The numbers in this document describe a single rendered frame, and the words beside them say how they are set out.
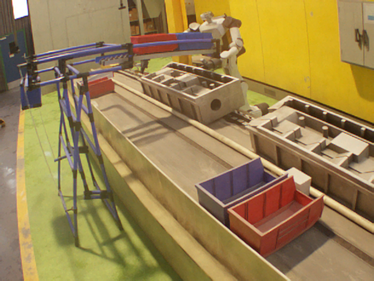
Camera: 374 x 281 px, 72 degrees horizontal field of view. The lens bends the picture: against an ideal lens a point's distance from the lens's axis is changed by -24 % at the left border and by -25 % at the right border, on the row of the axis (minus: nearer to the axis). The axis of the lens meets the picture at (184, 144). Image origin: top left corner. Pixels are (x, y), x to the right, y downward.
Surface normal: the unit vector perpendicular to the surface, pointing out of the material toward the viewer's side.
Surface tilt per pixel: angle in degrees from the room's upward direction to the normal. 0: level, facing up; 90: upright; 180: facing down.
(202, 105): 90
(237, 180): 88
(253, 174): 88
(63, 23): 90
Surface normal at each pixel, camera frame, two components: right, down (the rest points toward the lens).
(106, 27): 0.48, 0.33
